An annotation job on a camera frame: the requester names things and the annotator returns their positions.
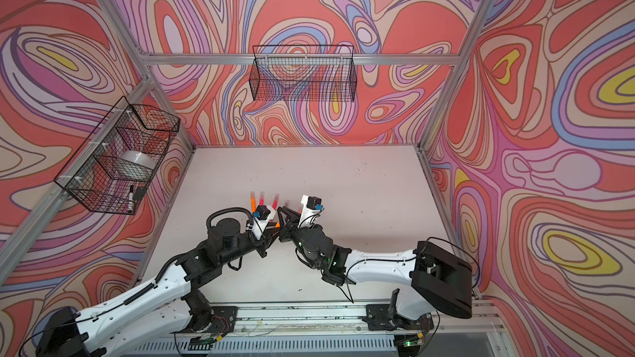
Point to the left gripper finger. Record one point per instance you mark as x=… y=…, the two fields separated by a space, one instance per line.
x=265 y=244
x=271 y=232

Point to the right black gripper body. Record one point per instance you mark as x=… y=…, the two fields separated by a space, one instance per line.
x=300 y=229

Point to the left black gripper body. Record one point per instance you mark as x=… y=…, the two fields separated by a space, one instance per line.
x=264 y=235

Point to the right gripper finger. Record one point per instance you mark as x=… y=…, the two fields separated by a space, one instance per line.
x=286 y=231
x=287 y=215

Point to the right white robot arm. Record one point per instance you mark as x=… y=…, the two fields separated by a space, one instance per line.
x=432 y=278

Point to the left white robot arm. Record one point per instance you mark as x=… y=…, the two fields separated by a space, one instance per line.
x=169 y=303

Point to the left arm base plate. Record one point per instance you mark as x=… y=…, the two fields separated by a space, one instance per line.
x=215 y=320

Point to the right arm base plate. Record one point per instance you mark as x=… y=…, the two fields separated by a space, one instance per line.
x=382 y=317

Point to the black wire basket left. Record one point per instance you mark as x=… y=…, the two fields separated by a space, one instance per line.
x=127 y=147

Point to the black wire basket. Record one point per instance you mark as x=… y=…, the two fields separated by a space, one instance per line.
x=127 y=147
x=303 y=73

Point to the black wire basket back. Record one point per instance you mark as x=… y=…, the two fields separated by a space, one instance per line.
x=303 y=73

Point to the aluminium front rail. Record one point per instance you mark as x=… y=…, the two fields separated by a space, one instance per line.
x=343 y=318

